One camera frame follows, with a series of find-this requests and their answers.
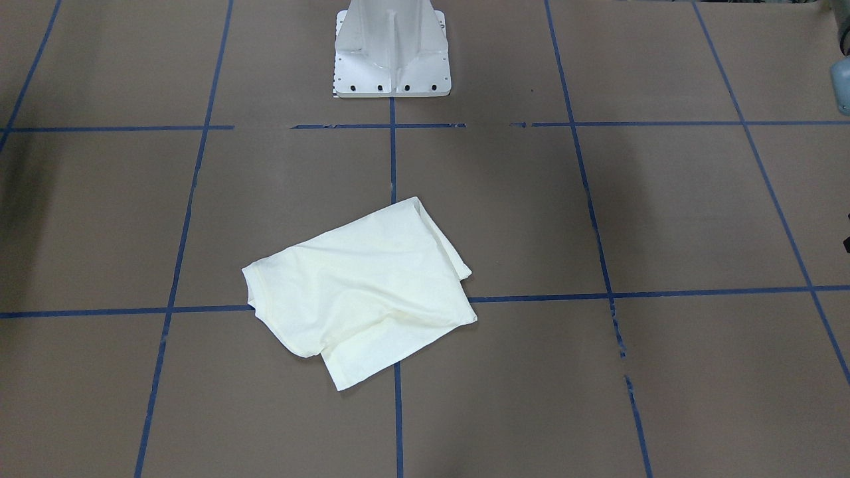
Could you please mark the cream long sleeve shirt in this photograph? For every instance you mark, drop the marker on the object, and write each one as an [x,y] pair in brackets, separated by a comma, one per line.
[363,296]

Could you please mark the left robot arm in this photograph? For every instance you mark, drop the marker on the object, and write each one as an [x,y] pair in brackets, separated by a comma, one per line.
[840,70]

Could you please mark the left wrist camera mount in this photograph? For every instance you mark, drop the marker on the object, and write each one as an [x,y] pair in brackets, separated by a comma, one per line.
[847,242]

